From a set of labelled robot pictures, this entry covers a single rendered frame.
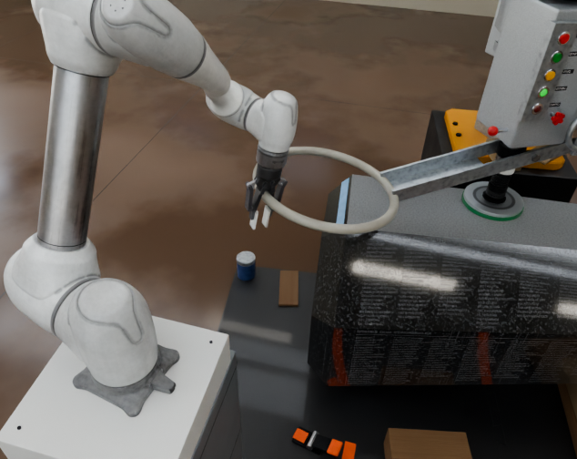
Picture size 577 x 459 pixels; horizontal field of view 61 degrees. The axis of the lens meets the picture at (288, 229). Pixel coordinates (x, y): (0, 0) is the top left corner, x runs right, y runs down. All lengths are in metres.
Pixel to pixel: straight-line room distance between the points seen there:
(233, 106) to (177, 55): 0.49
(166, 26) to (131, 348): 0.62
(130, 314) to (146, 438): 0.28
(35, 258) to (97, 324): 0.22
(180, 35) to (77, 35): 0.19
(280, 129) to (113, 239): 1.91
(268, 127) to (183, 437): 0.79
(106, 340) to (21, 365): 1.57
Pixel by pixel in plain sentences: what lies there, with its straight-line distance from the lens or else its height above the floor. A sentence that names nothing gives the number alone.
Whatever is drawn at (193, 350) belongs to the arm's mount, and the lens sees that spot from 1.28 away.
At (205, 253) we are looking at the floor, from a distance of 2.88.
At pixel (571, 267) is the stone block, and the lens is 1.90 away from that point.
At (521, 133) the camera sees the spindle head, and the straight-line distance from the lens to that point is 1.71.
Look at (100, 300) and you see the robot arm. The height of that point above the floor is 1.18.
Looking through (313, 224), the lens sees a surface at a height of 1.03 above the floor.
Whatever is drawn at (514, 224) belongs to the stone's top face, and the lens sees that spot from 1.92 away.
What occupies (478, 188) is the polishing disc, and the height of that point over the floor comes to 0.88.
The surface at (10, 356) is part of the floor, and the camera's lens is 2.66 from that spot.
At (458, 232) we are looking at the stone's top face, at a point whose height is 0.85.
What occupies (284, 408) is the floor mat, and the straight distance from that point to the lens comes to 2.21.
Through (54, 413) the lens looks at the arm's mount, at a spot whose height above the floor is 0.90.
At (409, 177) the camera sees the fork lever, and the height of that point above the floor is 0.98.
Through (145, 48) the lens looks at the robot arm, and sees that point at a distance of 0.90.
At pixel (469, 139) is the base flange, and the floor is 0.78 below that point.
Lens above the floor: 1.92
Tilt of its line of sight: 39 degrees down
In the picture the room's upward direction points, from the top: 2 degrees clockwise
